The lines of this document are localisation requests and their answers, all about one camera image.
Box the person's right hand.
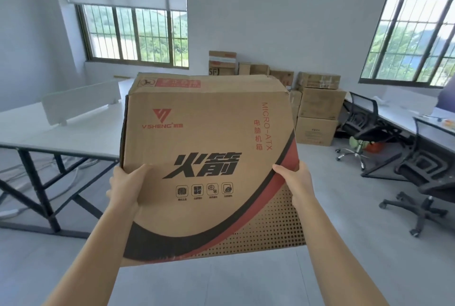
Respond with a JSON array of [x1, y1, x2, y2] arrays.
[[272, 160, 314, 210]]

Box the person's left hand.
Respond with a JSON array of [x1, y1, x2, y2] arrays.
[[106, 164, 154, 216]]

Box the large printed cardboard box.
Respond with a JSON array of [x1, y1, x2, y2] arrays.
[[118, 72, 307, 268]]

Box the person's left forearm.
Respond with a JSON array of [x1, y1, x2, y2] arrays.
[[42, 198, 134, 306]]

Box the person's right forearm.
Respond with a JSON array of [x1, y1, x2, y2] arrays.
[[295, 192, 413, 306]]

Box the brown cardboard box with print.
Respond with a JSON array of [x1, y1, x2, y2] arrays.
[[295, 116, 339, 146]]

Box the narrow brown cardboard box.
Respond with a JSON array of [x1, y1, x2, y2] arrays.
[[289, 89, 303, 128]]

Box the plain brown cardboard box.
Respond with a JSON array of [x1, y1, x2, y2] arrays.
[[298, 87, 347, 119]]

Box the green and orange object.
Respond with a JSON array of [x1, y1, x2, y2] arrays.
[[349, 136, 379, 153]]

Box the white desk divider panel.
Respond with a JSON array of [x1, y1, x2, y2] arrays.
[[41, 80, 121, 126]]

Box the cardboard box with red print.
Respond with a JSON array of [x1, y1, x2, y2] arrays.
[[269, 69, 295, 90]]

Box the black mesh office chair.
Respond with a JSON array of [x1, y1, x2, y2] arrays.
[[336, 91, 414, 171], [378, 116, 455, 238]]

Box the taped flat cardboard box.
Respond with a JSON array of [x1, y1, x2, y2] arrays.
[[296, 71, 342, 90]]

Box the small brown cardboard box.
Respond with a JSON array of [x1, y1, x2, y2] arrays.
[[238, 62, 269, 76]]

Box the cardboard box with red label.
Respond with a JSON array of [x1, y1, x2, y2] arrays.
[[208, 50, 237, 76]]

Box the window with metal bars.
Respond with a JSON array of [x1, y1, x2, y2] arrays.
[[359, 0, 455, 89], [75, 4, 190, 70]]

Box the long white desk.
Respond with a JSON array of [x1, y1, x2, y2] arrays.
[[361, 87, 455, 179]]

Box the white cables under desk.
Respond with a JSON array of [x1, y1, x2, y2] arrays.
[[0, 156, 96, 207]]

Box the white desk with black frame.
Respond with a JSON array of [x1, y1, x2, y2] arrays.
[[0, 78, 136, 233]]

